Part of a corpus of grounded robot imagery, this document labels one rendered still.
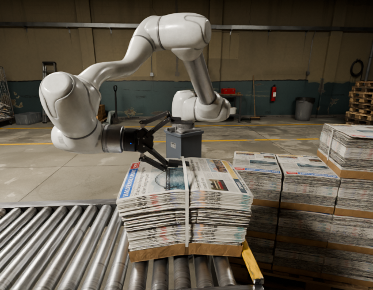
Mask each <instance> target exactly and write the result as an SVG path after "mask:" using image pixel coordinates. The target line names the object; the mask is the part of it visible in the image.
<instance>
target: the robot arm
mask: <svg viewBox="0 0 373 290"><path fill-rule="evenodd" d="M210 40H211V24H210V22H209V20H208V19H207V18H206V17H205V16H202V15H200V14H196V13H174V14H169V15H166V16H149V17H147V18H146V19H144V20H143V21H142V22H141V23H140V25H139V26H138V27H137V29H136V31H135V32H134V34H133V37H132V39H131V41H130V44H129V47H128V50H127V53H126V55H125V57H124V59H123V60H121V61H114V62H102V63H97V64H94V65H92V66H90V67H88V68H87V69H86V70H84V71H83V72H82V73H80V74H79V75H78V76H76V75H72V74H69V73H66V72H54V73H52V74H50V75H48V76H46V77H45V78H44V79H43V80H42V82H41V84H40V88H39V96H40V101H41V104H42V106H43V108H44V110H45V112H46V114H47V116H48V117H49V118H50V120H51V121H52V123H53V124H54V127H53V129H52V132H51V140H52V142H53V144H54V146H55V147H56V148H58V149H60V150H63V151H67V152H72V153H77V154H98V153H101V152H106V153H110V152H111V153H122V152H123V151H132V152H139V153H140V157H139V161H141V162H146V163H148V164H150V165H152V166H154V167H156V168H157V169H160V170H162V171H164V172H165V171H166V169H167V168H168V167H178V166H183V164H182V161H179V160H174V159H169V161H167V160H166V159H165V158H164V157H163V156H161V155H160V154H159V153H158V152H157V151H155V149H154V148H153V145H154V142H153V139H154V135H153V134H154V133H155V132H156V131H157V130H159V129H160V128H162V127H163V126H164V125H165V124H167V123H168V122H169V121H170V123H171V124H173V125H172V126H171V127H167V129H166V130H167V131H169V132H176V133H179V134H184V133H189V132H195V131H201V128H198V127H195V121H205V122H220V121H223V120H226V119H227V118H228V117H229V115H230V108H231V105H230V103H229V102H228V100H226V99H225V98H222V97H221V96H220V95H219V94H218V93H217V92H216V91H214V90H213V87H212V83H211V80H210V76H209V73H208V69H207V66H206V63H205V60H204V56H203V48H204V47H206V46H207V45H208V43H209V42H210ZM163 50H171V51H172V53H174V54H175V55H176V56H177V57H178V58H179V59H181V60H182V61H183V64H184V66H185V68H186V71H187V73H188V75H189V78H190V80H191V82H192V85H193V87H194V90H195V92H196V94H197V97H195V94H194V92H192V91H190V90H183V91H177V93H176V94H175V95H174V98H173V103H172V116H171V115H170V112H169V111H168V110H167V111H164V112H162V113H160V114H158V115H155V116H153V117H150V118H148V119H141V120H140V122H139V123H140V127H141V128H139V129H136V128H124V126H122V125H110V124H108V125H106V124H102V123H101V122H100V121H99V120H98V119H97V118H96V116H97V115H98V109H99V105H100V101H101V94H100V92H99V88H100V86H101V84H102V83H103V82H104V81H108V80H113V79H120V78H126V77H128V76H130V75H132V74H133V73H135V72H136V71H137V70H138V68H139V67H140V66H141V65H142V64H143V63H144V62H145V61H146V60H147V59H148V58H149V57H150V56H151V55H152V53H153V52H157V51H163ZM165 116H166V117H167V118H166V119H164V120H163V121H161V122H160V123H159V124H157V125H156V126H155V127H154V128H152V129H151V130H149V131H148V130H147V129H145V126H146V125H147V124H148V123H151V122H153V121H155V120H158V119H161V118H163V117H165ZM146 151H148V152H149V153H150V154H151V155H153V156H154V157H155V158H157V159H158V160H159V161H160V162H161V163H162V164H161V163H159V162H157V161H155V160H153V159H151V158H149V157H147V156H146V155H144V153H145V152H146Z"/></svg>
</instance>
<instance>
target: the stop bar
mask: <svg viewBox="0 0 373 290"><path fill-rule="evenodd" d="M242 244H243V248H242V252H241V254H242V256H243V259H244V261H245V264H246V266H247V269H248V271H249V274H250V276H251V278H252V281H253V284H263V283H264V277H263V275H262V273H261V270H260V268H259V267H258V265H257V261H256V260H255V258H254V256H253V253H252V251H251V249H250V247H249V245H248V243H247V241H246V239H245V241H244V242H242Z"/></svg>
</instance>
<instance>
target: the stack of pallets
mask: <svg viewBox="0 0 373 290"><path fill-rule="evenodd" d="M363 83H365V85H362V84H363ZM359 88H361V90H359ZM356 93H359V96H356ZM349 97H350V100H349V108H350V109H349V111H346V115H345V120H344V121H346V124H348V125H352V124H355V125H373V104H372V103H373V81H356V84H355V86H352V90H351V91H349ZM356 99H359V101H357V100H356ZM356 104H359V105H356ZM356 109H359V110H356ZM353 114H355V115H353ZM368 114H370V115H368ZM352 119H354V120H352Z"/></svg>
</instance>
